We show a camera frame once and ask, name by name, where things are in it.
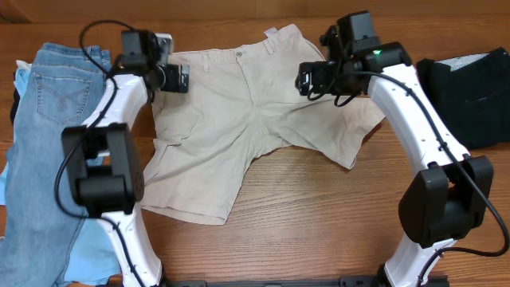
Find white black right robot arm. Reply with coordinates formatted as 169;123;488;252
296;42;494;286

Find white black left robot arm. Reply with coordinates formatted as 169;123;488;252
57;64;190;286

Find beige cotton shorts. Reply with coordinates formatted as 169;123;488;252
141;25;384;225

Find light blue shirt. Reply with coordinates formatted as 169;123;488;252
1;61;120;286

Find folded black garment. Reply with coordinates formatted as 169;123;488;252
416;47;509;149

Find light blue denim jeans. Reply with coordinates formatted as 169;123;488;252
1;43;111;286

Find white garment under jeans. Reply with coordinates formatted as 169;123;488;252
16;60;32;72

